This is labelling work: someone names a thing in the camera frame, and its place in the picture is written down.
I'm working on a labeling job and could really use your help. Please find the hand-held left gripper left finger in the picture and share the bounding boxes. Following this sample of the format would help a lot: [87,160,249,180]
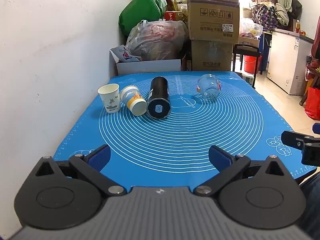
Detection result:
[34,144,127,197]

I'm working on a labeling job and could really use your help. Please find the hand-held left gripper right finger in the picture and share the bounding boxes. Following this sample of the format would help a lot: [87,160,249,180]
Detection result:
[194,145,294,197]

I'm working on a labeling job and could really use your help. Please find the white paper cup cartoon print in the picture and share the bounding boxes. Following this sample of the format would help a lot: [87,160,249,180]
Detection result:
[97,83,121,114]

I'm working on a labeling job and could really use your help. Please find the blue yellow paper cup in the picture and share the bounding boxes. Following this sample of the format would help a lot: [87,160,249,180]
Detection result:
[119,85,148,117]

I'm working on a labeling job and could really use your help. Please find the clear glass cup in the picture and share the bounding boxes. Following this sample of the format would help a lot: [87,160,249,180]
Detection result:
[197,74,221,101]

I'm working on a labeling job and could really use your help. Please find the black thermos cup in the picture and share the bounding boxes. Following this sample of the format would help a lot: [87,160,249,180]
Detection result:
[146,76,171,120]

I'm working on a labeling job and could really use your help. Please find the blue silicone baking mat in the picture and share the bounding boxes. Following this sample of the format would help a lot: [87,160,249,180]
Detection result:
[53,70,320,188]

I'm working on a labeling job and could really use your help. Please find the person's leg in jeans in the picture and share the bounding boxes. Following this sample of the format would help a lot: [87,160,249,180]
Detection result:
[298,172,320,238]

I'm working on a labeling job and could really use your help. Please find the white chest freezer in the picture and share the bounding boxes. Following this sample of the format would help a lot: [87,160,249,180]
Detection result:
[266,27,315,96]

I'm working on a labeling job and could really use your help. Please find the red plastic bucket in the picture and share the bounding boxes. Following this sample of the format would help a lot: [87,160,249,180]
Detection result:
[243,55,262,74]

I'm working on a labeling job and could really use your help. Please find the white open cardboard box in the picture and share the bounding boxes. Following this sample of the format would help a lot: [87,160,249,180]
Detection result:
[110,45,182,76]

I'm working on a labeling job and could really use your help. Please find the brown cardboard box blue print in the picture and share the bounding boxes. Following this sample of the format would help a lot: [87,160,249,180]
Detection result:
[191,39,234,72]

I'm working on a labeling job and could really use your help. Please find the white plastic bag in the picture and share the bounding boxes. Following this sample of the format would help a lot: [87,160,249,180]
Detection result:
[240,18,264,39]

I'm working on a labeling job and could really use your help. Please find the purple floral bag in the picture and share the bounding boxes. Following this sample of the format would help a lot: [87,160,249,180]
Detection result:
[251,2,278,31]

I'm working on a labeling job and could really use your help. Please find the clear plastic bag red contents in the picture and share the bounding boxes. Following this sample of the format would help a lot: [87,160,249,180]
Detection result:
[126,19,189,62]

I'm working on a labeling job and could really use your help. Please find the large brown cardboard box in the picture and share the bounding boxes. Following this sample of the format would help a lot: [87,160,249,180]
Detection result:
[187,0,240,44]

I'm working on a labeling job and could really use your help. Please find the red carton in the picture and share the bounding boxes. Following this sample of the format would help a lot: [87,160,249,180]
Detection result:
[164,11,185,22]

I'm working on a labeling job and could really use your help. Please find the green plastic bag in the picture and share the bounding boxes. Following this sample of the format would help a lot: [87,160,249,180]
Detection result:
[118,0,168,37]

